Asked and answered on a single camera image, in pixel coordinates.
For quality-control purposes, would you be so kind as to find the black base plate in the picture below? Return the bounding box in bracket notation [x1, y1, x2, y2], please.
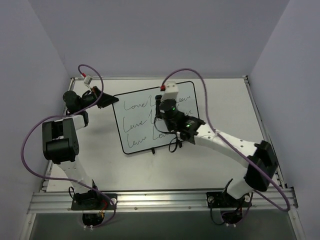
[71, 193, 118, 211]
[206, 191, 252, 209]

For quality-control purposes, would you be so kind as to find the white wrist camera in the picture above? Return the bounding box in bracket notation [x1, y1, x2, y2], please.
[160, 81, 179, 102]
[83, 75, 93, 87]

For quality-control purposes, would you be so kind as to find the aluminium table edge strip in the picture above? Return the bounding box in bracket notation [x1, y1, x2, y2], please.
[69, 75, 250, 81]

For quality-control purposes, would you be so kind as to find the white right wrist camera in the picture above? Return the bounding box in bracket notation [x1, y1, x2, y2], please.
[160, 81, 179, 102]

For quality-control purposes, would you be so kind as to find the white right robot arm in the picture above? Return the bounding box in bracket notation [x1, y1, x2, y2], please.
[155, 95, 278, 207]

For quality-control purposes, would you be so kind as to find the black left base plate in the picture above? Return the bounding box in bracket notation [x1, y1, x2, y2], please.
[71, 193, 118, 211]

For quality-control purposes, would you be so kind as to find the aluminium front rail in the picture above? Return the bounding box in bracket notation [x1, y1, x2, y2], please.
[27, 187, 298, 214]

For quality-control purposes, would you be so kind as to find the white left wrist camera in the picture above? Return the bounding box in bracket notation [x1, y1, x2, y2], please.
[83, 75, 93, 87]

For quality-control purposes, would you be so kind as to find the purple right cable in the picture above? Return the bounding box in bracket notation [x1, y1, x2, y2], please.
[161, 68, 291, 212]

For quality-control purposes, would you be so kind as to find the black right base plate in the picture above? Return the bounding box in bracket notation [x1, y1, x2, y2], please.
[206, 191, 252, 209]

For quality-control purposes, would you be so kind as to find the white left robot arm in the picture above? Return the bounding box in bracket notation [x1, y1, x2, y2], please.
[42, 86, 119, 210]

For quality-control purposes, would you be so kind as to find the black framed whiteboard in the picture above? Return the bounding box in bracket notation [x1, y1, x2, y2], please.
[111, 80, 200, 156]

